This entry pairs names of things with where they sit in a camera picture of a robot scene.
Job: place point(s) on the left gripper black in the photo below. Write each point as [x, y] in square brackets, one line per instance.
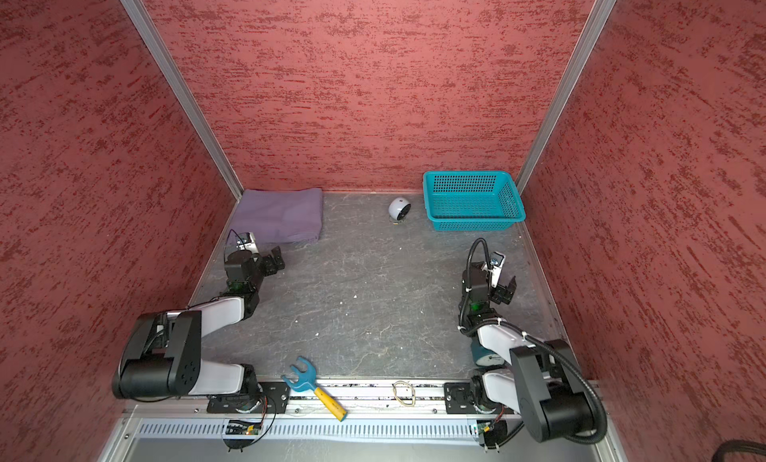
[268, 262]

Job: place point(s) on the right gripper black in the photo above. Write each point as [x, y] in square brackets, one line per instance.
[505, 293]

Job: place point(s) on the purple trousers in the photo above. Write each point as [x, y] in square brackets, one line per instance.
[280, 217]

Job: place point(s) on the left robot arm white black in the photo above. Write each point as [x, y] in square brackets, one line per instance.
[162, 358]

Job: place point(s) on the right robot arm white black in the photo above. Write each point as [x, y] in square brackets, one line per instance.
[538, 380]

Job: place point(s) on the teal plastic basket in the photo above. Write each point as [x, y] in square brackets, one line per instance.
[472, 201]

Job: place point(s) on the white round mug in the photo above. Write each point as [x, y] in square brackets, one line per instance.
[399, 209]

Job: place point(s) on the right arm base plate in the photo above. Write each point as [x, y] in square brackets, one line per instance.
[469, 397]

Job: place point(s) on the blue fork tool yellow handle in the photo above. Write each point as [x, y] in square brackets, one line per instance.
[305, 380]

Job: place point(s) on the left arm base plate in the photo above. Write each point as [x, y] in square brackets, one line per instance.
[271, 397]

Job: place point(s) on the aluminium frame rail front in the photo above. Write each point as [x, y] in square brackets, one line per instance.
[362, 398]

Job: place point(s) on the white slotted cable duct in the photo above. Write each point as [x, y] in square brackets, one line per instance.
[437, 431]

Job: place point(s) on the left aluminium corner post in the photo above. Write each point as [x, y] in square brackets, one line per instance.
[142, 21]

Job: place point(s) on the aluminium corner post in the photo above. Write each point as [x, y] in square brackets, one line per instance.
[593, 27]
[142, 21]

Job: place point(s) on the right aluminium corner post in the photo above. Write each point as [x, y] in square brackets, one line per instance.
[593, 27]

